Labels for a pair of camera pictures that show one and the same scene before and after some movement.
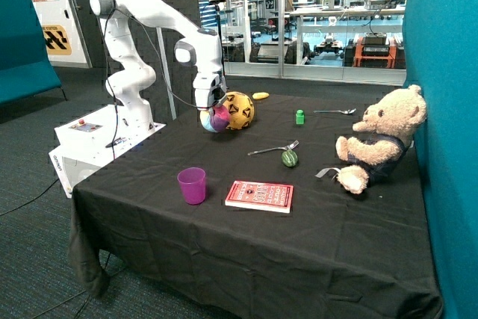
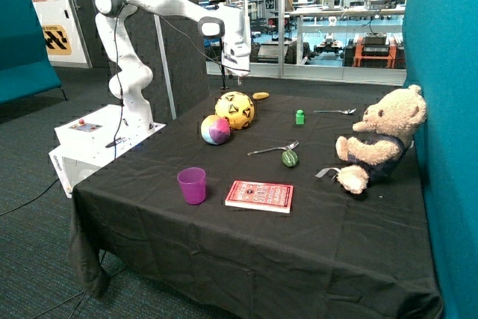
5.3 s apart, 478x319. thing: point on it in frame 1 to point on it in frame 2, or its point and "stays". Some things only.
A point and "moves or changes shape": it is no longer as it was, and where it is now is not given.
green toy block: x=299 y=116 stays
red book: x=261 y=196 stays
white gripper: x=208 y=88 to x=236 y=51
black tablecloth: x=255 y=221 stays
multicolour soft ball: x=216 y=121 moves or changes shape
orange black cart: x=375 y=50 stays
